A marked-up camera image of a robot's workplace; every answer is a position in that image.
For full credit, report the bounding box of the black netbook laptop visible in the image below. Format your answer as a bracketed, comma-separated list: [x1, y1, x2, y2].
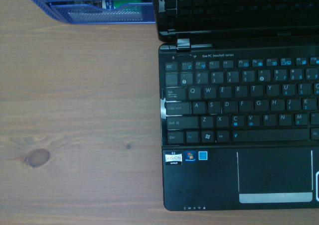
[150, 0, 319, 212]

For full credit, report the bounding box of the blue mesh desk tray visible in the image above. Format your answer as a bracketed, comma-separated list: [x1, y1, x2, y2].
[15, 0, 157, 25]

